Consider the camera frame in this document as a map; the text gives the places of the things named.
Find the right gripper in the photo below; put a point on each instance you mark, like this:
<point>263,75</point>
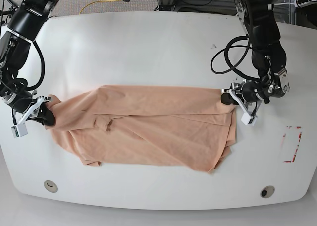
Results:
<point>40,114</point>

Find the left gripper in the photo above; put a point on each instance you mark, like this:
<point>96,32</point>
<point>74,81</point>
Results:
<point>248,92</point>

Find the peach T-shirt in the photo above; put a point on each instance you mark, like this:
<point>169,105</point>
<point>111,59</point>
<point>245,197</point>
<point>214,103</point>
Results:
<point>146,125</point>

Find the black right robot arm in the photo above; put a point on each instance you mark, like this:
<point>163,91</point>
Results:
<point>23,28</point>

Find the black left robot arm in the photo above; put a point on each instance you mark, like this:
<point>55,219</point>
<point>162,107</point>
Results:
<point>268,56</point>

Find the red tape rectangle marking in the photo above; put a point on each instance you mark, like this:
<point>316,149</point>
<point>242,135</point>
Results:
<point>290,143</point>

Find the white power strip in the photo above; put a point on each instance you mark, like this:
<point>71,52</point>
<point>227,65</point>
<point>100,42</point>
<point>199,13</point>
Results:
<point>304,3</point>

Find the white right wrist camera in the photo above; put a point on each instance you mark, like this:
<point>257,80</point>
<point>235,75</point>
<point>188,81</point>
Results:
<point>19,129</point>

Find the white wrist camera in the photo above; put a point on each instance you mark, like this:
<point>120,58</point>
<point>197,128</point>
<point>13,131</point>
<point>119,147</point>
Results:
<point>19,129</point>
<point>250,117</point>

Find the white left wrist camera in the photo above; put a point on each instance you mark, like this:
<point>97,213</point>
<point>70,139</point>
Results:
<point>250,117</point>

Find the left table cable grommet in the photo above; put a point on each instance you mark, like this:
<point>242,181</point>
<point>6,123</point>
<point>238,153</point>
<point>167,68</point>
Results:
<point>50,186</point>

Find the table cable grommet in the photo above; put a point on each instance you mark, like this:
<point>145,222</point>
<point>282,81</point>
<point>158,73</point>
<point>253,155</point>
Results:
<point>50,186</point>
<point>267,191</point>

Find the right table cable grommet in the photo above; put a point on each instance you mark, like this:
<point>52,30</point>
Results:
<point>267,191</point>

